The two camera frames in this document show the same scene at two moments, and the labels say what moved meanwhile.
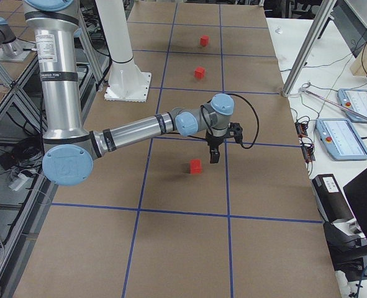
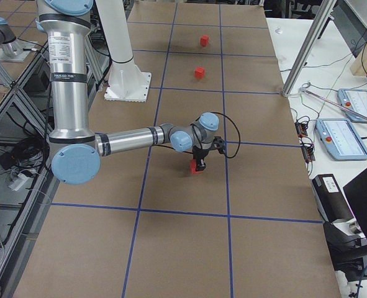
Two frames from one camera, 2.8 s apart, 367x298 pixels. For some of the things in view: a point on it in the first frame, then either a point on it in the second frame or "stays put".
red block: x=204 y=40 stays put
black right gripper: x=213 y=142 → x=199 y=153
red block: x=199 y=72 stays put
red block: x=195 y=166 stays put
